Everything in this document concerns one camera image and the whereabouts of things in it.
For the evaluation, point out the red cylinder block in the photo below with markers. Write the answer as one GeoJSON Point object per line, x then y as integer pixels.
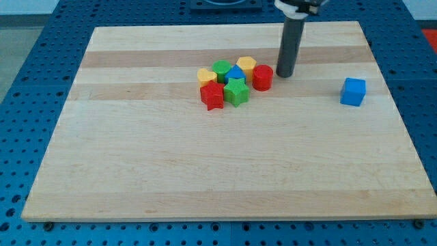
{"type": "Point", "coordinates": [262, 77]}

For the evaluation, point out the yellow hexagon block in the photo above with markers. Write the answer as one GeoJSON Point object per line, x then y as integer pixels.
{"type": "Point", "coordinates": [247, 64]}

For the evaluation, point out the red star block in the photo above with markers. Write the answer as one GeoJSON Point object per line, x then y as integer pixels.
{"type": "Point", "coordinates": [212, 95]}

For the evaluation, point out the green star block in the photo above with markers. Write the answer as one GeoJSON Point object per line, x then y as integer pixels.
{"type": "Point", "coordinates": [236, 92]}

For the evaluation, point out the yellow heart block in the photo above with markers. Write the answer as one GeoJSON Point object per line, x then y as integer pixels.
{"type": "Point", "coordinates": [204, 76]}

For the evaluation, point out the blue triangular block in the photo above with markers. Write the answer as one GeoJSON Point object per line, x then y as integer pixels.
{"type": "Point", "coordinates": [234, 73]}

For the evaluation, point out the green cylinder block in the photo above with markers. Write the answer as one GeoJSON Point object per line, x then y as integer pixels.
{"type": "Point", "coordinates": [221, 68]}

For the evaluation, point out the wooden board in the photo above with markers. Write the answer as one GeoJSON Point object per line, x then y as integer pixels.
{"type": "Point", "coordinates": [134, 142]}

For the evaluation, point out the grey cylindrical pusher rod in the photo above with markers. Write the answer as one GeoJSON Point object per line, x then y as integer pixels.
{"type": "Point", "coordinates": [289, 47]}

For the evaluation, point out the blue cube block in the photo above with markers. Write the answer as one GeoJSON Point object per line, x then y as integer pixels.
{"type": "Point", "coordinates": [353, 92]}

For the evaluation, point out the white rod mount collar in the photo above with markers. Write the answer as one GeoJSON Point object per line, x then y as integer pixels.
{"type": "Point", "coordinates": [299, 9]}

